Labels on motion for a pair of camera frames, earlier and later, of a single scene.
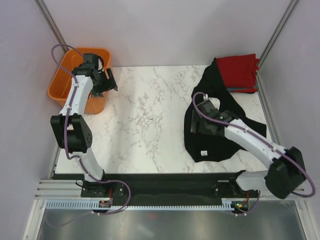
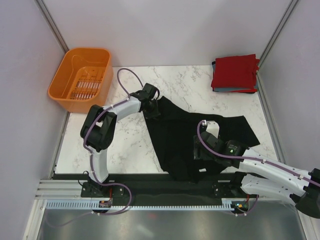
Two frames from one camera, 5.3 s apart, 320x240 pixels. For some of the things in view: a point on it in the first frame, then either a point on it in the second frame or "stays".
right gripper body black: [203, 127] -> [207, 156]
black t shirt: [208, 147] -> [173, 130]
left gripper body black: [100, 86] -> [152, 111]
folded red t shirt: [239, 71] stays
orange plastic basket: [59, 85] stays
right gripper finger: [194, 125] -> [196, 147]
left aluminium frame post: [52, 23] stays
